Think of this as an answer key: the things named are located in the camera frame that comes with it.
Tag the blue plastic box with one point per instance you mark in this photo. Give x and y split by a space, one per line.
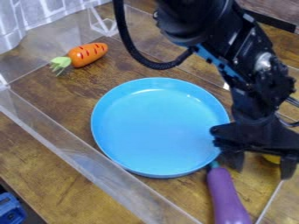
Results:
13 213

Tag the orange toy carrot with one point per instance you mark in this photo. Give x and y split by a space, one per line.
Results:
81 56

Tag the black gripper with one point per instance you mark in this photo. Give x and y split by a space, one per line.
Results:
257 134

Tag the blue round tray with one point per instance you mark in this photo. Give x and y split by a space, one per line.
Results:
151 125

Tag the white checkered curtain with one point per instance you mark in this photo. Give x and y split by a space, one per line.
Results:
22 15

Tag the clear acrylic enclosure wall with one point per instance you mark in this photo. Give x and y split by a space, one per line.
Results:
50 160

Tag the yellow toy lemon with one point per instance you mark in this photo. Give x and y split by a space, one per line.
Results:
273 159

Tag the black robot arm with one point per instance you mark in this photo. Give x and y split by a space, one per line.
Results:
226 36

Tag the purple toy eggplant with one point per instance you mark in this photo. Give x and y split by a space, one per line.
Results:
229 209

